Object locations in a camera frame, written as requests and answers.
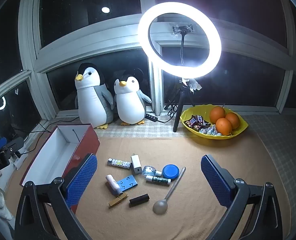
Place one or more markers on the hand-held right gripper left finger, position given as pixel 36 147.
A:
pixel 81 180

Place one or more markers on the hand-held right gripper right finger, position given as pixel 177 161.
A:
pixel 215 177

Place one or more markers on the white pink tube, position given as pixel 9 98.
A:
pixel 112 183

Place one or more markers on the red cardboard box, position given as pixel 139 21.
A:
pixel 57 150

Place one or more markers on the patterned lighter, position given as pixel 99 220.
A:
pixel 119 163

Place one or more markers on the gold clip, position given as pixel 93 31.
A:
pixel 117 200

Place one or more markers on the blue card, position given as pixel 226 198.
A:
pixel 126 182

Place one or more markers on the blue round jar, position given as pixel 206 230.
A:
pixel 170 172

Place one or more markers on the green lip balm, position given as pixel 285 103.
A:
pixel 159 180

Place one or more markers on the white charger plug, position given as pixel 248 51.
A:
pixel 136 163

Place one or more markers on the black lipstick tube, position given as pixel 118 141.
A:
pixel 139 199

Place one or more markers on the grey spatula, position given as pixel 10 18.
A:
pixel 160 206

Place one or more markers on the small clear blue bottle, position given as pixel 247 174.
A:
pixel 149 170

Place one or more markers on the white power strip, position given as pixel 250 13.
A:
pixel 17 161

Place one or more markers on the silver wrapped candies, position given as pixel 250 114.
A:
pixel 209 130

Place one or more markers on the orange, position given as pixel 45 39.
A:
pixel 223 126
pixel 216 113
pixel 233 120

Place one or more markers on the yellow bowl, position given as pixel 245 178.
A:
pixel 241 127

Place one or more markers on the brown chocolate bar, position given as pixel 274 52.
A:
pixel 191 122
pixel 201 120

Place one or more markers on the large penguin plush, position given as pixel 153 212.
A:
pixel 91 105

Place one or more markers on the black tripod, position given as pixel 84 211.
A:
pixel 179 110

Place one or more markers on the small penguin plush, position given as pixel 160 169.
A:
pixel 129 105

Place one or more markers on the crumpled tape wad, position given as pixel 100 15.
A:
pixel 194 86

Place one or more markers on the gooseneck phone holder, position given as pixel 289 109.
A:
pixel 182 47

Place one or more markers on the white window frame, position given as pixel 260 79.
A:
pixel 87 33

